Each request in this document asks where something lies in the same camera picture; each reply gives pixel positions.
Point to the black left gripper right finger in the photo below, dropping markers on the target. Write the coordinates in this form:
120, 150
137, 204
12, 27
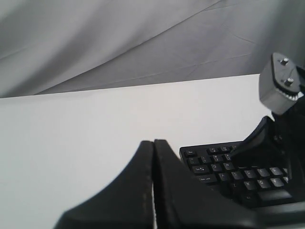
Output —
182, 201

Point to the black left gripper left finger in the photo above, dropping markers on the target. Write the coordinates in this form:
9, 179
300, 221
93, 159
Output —
126, 203

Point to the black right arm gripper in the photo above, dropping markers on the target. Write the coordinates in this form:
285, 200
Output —
280, 143

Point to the black acer keyboard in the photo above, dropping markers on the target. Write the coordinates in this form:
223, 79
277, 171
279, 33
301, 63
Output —
258, 185

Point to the grey backdrop cloth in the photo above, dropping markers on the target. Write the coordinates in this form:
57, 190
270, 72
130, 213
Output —
55, 46

